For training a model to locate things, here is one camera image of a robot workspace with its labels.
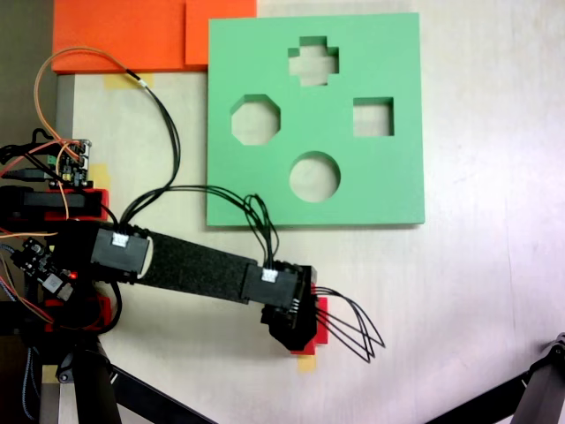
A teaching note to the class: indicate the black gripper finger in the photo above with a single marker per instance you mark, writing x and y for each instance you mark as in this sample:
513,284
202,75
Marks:
291,338

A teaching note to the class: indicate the red cross columnar block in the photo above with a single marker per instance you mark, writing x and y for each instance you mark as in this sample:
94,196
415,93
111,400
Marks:
323,339

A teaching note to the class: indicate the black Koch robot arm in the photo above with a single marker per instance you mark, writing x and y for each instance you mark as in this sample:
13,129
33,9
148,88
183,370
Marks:
198,269

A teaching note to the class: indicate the large flat orange block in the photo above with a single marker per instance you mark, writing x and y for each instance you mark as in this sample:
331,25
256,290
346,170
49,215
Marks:
110,26

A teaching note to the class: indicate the yellow tape strip with mark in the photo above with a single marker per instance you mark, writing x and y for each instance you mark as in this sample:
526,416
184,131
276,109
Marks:
306,364

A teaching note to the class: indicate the green shape sorter board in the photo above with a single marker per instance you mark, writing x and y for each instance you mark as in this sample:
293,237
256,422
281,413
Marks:
375,185

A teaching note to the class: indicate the black tripod leg with hub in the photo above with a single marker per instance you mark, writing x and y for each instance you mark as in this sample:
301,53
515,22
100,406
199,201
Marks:
97,397

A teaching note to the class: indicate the yellow masking tape piece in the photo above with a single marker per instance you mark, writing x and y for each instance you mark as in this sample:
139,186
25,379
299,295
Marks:
117,81
100,172

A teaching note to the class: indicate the black circuit board with chips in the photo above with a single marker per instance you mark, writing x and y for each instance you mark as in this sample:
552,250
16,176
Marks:
42,262

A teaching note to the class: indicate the black table clamp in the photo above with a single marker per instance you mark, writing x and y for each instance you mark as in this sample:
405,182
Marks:
26,319
39,201

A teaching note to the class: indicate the circuit board with green terminal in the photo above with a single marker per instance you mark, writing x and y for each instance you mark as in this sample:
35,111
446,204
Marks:
73,161

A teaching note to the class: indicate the red arm base mount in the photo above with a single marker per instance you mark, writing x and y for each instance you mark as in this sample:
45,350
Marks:
104,205

